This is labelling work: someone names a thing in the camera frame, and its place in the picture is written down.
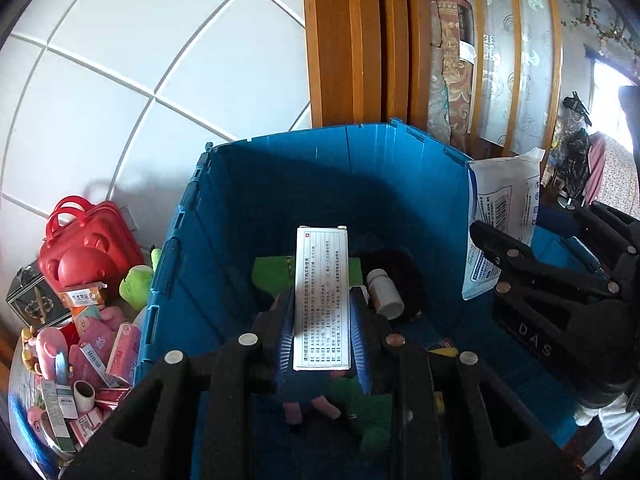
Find red bear carry case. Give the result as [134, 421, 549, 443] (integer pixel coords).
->
[39, 196, 146, 293]

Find white tape roll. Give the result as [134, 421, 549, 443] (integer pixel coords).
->
[72, 380, 98, 411]

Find green white tall carton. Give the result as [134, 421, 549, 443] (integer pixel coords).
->
[40, 379, 78, 453]

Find light green frog plush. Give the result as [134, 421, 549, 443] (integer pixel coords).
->
[119, 247, 163, 311]

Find white printed packet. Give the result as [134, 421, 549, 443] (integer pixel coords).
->
[461, 147, 546, 301]

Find pink plush toy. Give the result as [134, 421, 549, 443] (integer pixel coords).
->
[30, 327, 68, 381]

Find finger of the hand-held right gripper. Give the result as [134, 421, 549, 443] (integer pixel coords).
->
[575, 201, 640, 261]
[470, 220, 626, 301]

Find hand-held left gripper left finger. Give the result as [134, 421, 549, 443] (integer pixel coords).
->
[62, 287, 296, 480]

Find orange white labelled carton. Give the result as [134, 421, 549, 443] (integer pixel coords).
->
[60, 284, 108, 307]

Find branch wall decoration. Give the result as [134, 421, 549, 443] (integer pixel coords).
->
[560, 0, 640, 56]

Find white pill bottle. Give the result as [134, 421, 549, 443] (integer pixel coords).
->
[366, 268, 405, 320]

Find dark green frog plush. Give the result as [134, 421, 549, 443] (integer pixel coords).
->
[327, 377, 396, 456]

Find window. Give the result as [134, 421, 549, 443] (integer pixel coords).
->
[585, 45, 640, 146]

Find black hanging clothes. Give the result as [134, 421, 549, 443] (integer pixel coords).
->
[560, 91, 596, 201]

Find green plush toy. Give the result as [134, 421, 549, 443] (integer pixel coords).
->
[250, 255, 366, 293]

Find blue plastic crate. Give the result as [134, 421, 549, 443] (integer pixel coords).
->
[135, 119, 601, 480]

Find dark flask gift box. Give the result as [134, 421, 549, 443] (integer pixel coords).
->
[6, 262, 73, 328]

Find white medicine box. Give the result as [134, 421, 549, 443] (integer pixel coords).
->
[292, 225, 353, 372]

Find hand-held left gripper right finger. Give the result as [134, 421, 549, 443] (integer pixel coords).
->
[349, 285, 576, 480]

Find wooden frosted room divider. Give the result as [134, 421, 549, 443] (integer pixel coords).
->
[440, 0, 563, 158]

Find rolled patterned carpet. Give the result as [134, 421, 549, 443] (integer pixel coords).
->
[427, 0, 476, 153]

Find wooden column panel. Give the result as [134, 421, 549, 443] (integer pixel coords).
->
[300, 0, 431, 131]

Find pile of pink boxes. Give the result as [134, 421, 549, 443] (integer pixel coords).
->
[65, 305, 143, 451]

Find small yellow toy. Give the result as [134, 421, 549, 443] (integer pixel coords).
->
[425, 337, 458, 358]

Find pink floral cloth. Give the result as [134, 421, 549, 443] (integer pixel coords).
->
[585, 132, 636, 206]

